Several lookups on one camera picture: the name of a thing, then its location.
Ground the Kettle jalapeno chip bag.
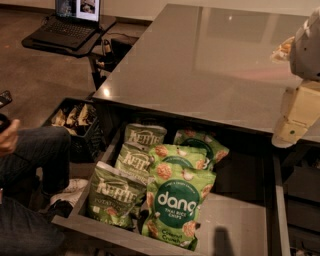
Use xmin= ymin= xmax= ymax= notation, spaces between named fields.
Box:
xmin=87 ymin=161 xmax=146 ymax=229

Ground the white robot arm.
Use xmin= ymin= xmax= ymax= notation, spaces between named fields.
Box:
xmin=272 ymin=8 xmax=320 ymax=148

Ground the rear Dang rice chips bag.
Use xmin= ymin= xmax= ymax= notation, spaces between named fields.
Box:
xmin=173 ymin=128 xmax=229 ymax=171

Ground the dang rice chips bag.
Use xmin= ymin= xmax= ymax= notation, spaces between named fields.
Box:
xmin=149 ymin=144 xmax=207 ymax=169
xmin=173 ymin=128 xmax=229 ymax=171
xmin=142 ymin=162 xmax=216 ymax=251

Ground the open grey drawer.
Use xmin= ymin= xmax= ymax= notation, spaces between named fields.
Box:
xmin=51 ymin=113 xmax=292 ymax=256

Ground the middle Dang rice chips bag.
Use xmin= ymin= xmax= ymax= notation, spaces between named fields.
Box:
xmin=149 ymin=144 xmax=207 ymax=169

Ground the front Dang rice chips bag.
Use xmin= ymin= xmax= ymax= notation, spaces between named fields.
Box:
xmin=142 ymin=162 xmax=216 ymax=251

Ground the rear Kettle chip bag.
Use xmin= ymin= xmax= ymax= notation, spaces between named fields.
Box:
xmin=124 ymin=123 xmax=167 ymax=146

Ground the middle Kettle chip bag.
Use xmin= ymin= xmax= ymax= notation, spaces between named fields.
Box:
xmin=115 ymin=142 xmax=150 ymax=184

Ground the person's hand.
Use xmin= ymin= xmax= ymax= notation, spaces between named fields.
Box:
xmin=0 ymin=119 xmax=20 ymax=157

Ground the black crate with snacks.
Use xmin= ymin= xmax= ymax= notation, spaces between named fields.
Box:
xmin=41 ymin=97 xmax=105 ymax=164

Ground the black laptop stand table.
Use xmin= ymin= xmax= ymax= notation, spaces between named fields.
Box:
xmin=22 ymin=14 xmax=116 ymax=88

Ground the white sneaker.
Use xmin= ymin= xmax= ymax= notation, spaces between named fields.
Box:
xmin=50 ymin=178 xmax=88 ymax=207

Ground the black laptop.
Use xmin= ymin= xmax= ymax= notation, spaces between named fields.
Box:
xmin=31 ymin=0 xmax=100 ymax=50

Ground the person's leg in jeans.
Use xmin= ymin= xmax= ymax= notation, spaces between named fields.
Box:
xmin=0 ymin=126 xmax=71 ymax=195
xmin=0 ymin=197 xmax=65 ymax=256

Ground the black handheld controller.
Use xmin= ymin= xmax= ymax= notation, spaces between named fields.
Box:
xmin=0 ymin=90 xmax=12 ymax=133

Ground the person's near leg in jeans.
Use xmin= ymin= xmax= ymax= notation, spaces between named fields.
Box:
xmin=0 ymin=197 xmax=65 ymax=256

